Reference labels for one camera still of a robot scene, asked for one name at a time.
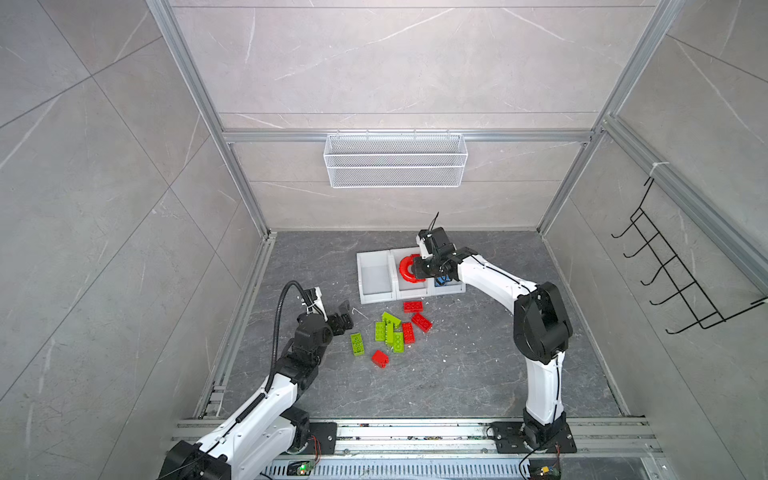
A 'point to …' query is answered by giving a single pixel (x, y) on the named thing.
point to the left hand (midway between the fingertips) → (333, 298)
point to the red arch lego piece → (404, 269)
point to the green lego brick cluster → (385, 332)
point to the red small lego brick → (380, 359)
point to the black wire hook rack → (676, 297)
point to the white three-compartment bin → (379, 278)
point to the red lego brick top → (413, 306)
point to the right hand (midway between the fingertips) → (415, 265)
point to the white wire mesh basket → (396, 161)
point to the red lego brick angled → (421, 322)
